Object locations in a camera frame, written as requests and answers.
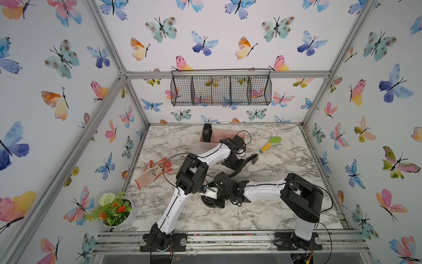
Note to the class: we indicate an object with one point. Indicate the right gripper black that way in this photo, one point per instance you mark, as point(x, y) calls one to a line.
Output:
point(213, 202)

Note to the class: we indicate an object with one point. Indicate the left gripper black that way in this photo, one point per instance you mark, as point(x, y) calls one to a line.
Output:
point(236, 168)

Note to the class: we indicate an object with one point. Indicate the black belt coil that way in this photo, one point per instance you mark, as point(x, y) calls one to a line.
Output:
point(223, 188)

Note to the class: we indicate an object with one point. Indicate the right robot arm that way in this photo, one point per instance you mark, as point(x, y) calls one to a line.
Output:
point(303, 198)

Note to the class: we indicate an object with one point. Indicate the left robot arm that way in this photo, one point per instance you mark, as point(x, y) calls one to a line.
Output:
point(190, 180)

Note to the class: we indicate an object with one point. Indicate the pink compartment storage tray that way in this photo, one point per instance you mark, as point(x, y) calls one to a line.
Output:
point(219, 135)

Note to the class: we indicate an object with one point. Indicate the green yellow toy shovel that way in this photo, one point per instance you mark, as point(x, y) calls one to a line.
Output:
point(273, 140)

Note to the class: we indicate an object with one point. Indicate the potted artificial flower plant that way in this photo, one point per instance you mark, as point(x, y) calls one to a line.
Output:
point(114, 211)

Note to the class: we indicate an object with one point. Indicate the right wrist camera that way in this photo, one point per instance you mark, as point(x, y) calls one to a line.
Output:
point(209, 192)

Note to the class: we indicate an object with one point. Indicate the black wire wall basket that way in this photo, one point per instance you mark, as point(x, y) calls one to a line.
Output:
point(227, 88)

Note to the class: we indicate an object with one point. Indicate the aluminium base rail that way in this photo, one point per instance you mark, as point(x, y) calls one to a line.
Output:
point(230, 242)

